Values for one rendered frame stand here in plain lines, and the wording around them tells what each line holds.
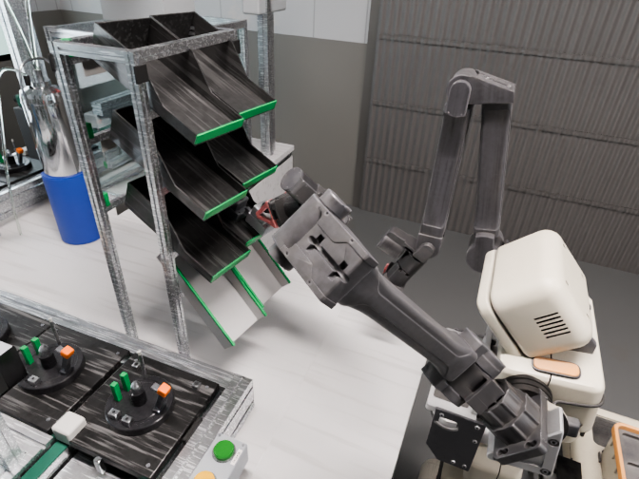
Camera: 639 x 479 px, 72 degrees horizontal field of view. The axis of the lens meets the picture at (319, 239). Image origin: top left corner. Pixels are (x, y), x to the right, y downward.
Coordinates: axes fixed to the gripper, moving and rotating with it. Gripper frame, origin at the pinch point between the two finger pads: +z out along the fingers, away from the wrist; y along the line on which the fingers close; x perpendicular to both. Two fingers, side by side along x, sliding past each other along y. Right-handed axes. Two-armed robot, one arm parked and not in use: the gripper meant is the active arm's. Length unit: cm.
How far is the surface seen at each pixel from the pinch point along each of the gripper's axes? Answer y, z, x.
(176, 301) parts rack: 23.5, 14.1, 12.5
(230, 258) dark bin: 12.2, 3.7, 6.9
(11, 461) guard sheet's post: 63, 22, 25
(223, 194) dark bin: 12.6, -2.8, -8.3
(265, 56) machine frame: -104, 73, -54
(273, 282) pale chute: -6.0, 13.0, 22.4
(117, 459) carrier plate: 51, 8, 32
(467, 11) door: -235, 15, -52
